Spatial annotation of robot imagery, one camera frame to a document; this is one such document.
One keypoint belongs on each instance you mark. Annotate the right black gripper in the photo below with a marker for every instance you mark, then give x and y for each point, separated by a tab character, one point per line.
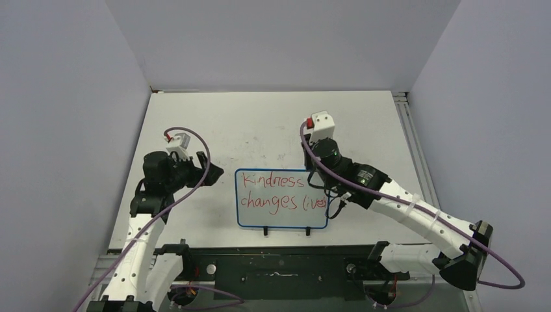
308	165

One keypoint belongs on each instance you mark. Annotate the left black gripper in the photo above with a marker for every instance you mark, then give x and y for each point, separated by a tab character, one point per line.
197	173

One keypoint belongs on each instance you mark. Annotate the blue framed whiteboard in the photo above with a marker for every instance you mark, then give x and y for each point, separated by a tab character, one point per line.
279	198

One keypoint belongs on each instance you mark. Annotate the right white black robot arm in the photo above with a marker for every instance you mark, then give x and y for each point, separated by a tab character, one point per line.
454	249

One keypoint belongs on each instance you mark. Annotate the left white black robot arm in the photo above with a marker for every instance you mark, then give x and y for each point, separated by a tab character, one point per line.
136	284

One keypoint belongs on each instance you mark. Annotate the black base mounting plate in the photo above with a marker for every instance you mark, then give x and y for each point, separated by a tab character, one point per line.
288	273

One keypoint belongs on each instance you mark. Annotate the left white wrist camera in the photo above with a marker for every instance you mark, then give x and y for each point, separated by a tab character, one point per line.
176	146

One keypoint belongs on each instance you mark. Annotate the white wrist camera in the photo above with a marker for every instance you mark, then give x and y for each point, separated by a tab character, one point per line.
176	146
320	126

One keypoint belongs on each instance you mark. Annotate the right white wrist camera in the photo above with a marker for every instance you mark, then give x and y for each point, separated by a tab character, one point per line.
320	126

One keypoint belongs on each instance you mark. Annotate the aluminium frame rail right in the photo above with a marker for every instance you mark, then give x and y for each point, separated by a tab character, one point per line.
421	167

